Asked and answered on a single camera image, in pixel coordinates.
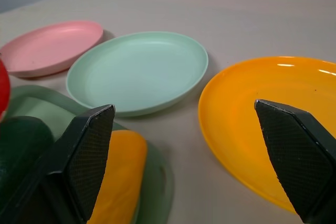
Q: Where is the light green plastic plate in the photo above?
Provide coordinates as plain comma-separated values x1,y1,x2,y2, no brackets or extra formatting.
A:
66,31,209,118

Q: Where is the pink plastic plate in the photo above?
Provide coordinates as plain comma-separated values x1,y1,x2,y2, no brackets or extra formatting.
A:
0,20,104,78

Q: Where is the red toy fruit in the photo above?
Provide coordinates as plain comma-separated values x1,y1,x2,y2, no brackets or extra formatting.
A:
0,58,11,120

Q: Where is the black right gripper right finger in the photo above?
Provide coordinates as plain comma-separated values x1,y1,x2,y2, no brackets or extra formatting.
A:
255,99,336,224

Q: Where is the dark green toy vegetable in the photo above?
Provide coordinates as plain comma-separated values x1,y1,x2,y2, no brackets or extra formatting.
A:
0,115,55,206

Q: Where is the green translucent tray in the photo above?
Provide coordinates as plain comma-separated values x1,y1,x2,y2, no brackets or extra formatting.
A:
6,84,175,224

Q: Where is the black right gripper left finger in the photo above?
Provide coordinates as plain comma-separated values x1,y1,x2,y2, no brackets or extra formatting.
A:
0,104,116,224

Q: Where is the orange toy fruit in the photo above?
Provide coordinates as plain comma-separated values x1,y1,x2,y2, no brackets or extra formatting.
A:
87,130,148,224

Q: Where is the orange plastic plate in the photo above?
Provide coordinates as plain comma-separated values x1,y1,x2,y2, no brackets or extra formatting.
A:
198,56,336,215

